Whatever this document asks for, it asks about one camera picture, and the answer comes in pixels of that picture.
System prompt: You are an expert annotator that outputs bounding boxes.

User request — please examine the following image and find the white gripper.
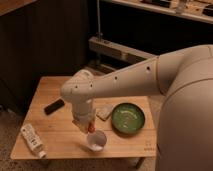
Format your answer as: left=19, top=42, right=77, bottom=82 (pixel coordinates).
left=71, top=106, right=97, bottom=135

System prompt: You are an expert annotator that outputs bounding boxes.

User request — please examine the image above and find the red pepper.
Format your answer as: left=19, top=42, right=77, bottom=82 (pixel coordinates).
left=87, top=121, right=96, bottom=134

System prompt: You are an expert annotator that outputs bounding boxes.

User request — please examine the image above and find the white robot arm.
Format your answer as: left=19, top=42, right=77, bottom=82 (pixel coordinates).
left=60, top=44, right=213, bottom=171

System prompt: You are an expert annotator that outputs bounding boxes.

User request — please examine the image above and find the white ceramic cup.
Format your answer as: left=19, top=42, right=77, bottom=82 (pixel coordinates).
left=86, top=130, right=107, bottom=152

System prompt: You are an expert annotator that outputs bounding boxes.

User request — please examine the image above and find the small beige sponge block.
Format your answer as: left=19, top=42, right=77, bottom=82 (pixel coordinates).
left=96, top=106, right=113, bottom=121

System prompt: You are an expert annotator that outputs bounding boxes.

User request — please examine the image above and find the black remote control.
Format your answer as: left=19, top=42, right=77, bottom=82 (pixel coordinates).
left=44, top=99, right=65, bottom=115

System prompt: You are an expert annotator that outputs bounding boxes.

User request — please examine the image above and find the green plate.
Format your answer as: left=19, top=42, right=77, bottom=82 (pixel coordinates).
left=111, top=103, right=145, bottom=135

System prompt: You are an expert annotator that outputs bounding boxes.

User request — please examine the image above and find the wooden low table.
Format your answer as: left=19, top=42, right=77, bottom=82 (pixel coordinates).
left=9, top=75, right=158, bottom=161

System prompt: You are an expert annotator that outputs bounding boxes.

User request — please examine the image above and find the white tube with label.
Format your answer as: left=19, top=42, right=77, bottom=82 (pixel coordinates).
left=21, top=124, right=46, bottom=158

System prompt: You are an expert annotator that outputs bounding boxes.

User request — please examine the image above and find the grey metal shelf beam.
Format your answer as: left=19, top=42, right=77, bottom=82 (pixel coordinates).
left=89, top=37, right=157, bottom=64

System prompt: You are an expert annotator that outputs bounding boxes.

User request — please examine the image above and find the vertical metal pole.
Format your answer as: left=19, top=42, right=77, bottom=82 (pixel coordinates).
left=96, top=0, right=102, bottom=41

